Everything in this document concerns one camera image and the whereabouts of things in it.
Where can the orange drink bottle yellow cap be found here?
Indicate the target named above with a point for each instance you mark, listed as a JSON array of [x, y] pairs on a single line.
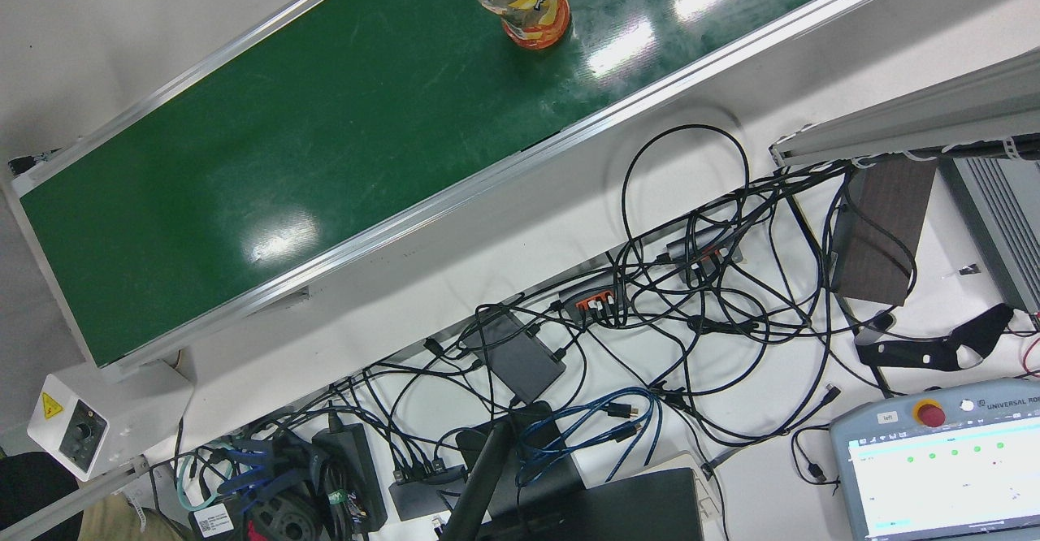
[[528, 5]]

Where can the black hub orange ports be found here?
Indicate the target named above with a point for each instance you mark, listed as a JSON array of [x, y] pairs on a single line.
[[589, 291]]

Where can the flat black adapter box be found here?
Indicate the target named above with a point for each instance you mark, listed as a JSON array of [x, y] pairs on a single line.
[[520, 358]]

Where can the grey usb hub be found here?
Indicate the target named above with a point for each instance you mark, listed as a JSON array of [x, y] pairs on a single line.
[[699, 242]]

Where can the green conveyor belt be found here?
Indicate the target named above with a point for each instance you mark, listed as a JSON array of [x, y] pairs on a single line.
[[366, 135]]

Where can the black monitor stand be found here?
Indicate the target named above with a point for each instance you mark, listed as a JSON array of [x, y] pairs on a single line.
[[479, 484]]

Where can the black docking hub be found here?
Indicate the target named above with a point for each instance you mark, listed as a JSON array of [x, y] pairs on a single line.
[[422, 496]]

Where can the black power brick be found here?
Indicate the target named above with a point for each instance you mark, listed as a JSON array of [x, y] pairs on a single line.
[[349, 468]]

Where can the black flat monitor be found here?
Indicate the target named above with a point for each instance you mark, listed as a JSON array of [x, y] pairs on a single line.
[[634, 508]]

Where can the black round robot part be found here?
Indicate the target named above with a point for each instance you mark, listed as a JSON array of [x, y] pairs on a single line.
[[284, 521]]

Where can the brown wooden block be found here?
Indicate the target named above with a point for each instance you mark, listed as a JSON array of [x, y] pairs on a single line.
[[881, 232]]

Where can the white label tag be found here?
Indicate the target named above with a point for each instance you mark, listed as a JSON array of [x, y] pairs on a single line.
[[213, 521]]

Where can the white conveyor control box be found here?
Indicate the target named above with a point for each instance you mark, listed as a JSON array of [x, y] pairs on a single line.
[[122, 403]]

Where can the grey teach pendant red button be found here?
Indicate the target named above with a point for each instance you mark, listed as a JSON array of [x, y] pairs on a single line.
[[934, 484]]

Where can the finned metal power box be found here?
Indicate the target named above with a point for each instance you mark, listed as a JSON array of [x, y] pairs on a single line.
[[1003, 216]]

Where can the black curved bracket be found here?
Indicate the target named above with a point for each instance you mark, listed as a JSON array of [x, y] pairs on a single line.
[[918, 354]]

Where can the aluminium profile post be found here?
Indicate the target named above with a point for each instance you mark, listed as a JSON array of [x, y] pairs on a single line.
[[934, 119]]

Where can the aluminium frame rail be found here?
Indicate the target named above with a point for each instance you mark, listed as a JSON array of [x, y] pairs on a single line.
[[81, 500]]

